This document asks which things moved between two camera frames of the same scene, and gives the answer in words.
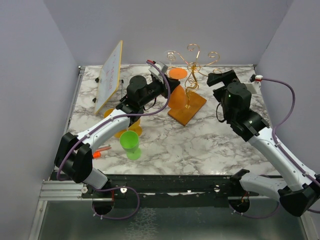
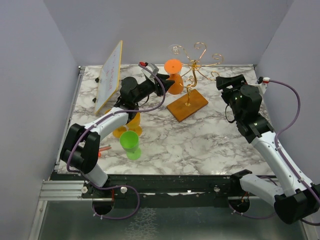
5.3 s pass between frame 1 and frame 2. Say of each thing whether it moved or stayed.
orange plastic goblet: moved
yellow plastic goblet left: stayed
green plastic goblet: stayed
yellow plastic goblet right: stayed
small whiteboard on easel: stayed
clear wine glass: moved
